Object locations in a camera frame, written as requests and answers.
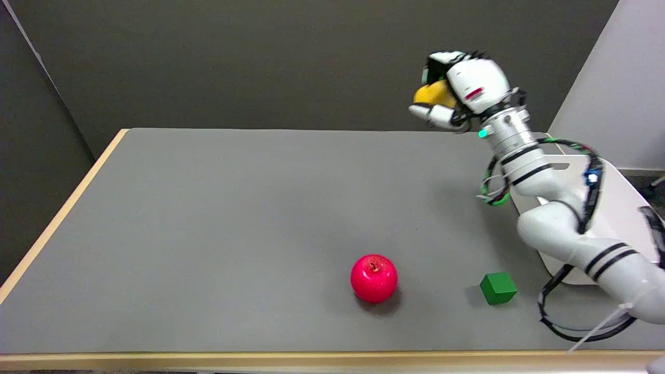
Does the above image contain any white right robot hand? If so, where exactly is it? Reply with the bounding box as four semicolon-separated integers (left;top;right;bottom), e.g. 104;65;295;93
408;50;520;130

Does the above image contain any yellow pear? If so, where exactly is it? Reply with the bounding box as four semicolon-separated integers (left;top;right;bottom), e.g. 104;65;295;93
414;79;458;109

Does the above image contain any white box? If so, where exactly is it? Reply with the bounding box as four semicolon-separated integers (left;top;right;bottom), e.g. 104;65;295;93
512;154;663;285

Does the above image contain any green cube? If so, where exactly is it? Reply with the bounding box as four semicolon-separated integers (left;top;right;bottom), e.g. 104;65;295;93
480;272;518;305

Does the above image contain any red apple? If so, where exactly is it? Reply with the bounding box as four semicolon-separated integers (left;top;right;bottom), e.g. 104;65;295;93
350;254;398;304

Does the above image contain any green and black wrist cable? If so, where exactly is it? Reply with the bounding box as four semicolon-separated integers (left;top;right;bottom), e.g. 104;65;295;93
477;138;603;234

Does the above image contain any black cable loop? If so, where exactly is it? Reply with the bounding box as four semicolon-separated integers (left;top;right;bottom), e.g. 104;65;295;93
537;264;637;343

